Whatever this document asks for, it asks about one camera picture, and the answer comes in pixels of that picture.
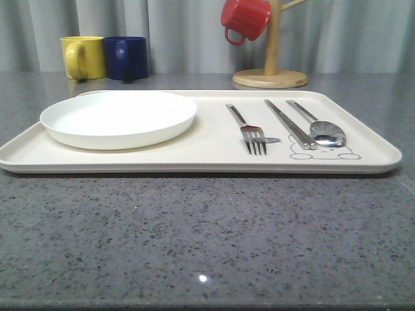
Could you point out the silver metal fork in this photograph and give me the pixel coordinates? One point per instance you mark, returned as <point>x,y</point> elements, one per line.
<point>253,136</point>

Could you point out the white round plate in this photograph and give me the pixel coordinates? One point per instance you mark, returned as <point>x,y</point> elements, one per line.
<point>117,120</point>

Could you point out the silver metal chopstick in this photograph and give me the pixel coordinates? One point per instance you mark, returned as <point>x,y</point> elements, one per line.
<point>296,127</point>
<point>288,124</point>

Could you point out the silver metal spoon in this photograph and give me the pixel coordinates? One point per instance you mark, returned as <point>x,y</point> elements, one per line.
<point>325,133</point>

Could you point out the beige rabbit serving tray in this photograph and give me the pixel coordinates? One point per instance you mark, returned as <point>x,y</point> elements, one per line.
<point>214,142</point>

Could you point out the wooden mug tree stand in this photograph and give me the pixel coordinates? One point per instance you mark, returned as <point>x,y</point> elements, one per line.
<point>271,77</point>

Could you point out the dark blue mug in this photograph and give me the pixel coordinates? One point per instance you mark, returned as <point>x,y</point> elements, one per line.
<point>126,57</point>

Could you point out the red mug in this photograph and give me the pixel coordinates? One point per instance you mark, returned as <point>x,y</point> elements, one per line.
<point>244,19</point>

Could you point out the yellow mug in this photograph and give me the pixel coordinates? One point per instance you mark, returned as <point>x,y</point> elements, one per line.
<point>83,57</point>

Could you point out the grey curtain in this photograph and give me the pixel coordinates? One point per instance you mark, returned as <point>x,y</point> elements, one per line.
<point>187,36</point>

